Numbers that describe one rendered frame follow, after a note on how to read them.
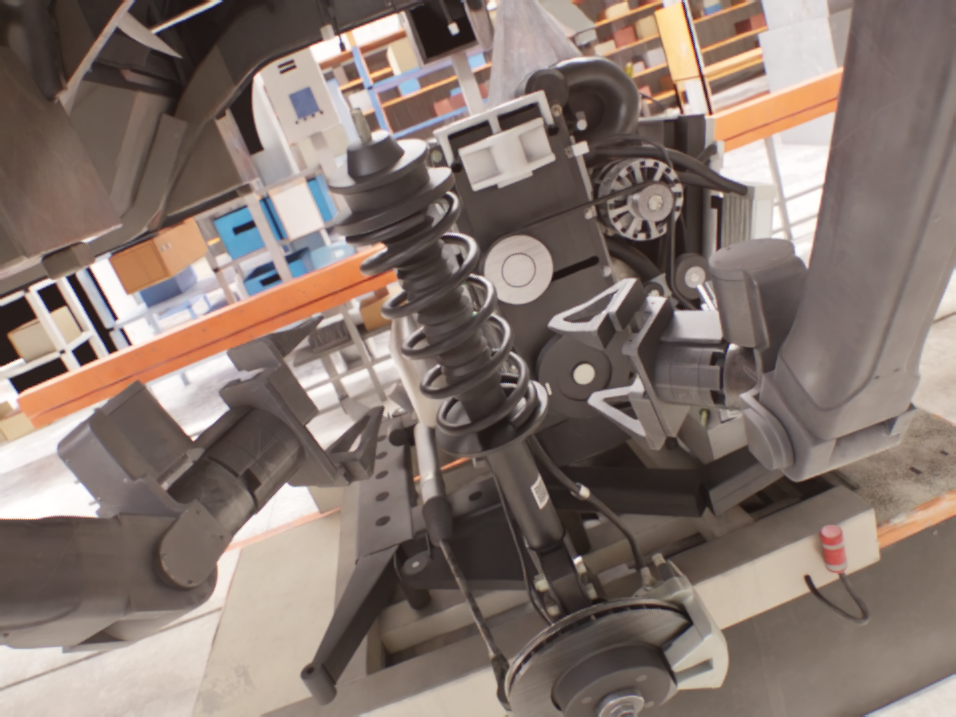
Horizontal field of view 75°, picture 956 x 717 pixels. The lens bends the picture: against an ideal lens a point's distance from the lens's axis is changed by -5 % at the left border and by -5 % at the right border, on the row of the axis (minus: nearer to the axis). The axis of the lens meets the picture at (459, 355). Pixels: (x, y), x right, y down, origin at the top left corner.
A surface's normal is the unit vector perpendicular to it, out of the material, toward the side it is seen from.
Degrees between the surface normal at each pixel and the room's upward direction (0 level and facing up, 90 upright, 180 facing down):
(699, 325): 14
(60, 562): 68
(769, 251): 3
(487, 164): 90
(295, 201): 90
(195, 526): 74
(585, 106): 90
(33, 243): 90
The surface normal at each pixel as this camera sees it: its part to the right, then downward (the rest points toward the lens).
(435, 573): -0.33, -0.81
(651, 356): 0.70, 0.05
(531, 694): 0.20, 0.51
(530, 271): 0.12, 0.31
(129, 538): 0.80, -0.52
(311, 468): -0.47, 0.57
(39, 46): 0.49, 0.27
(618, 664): -0.07, -0.84
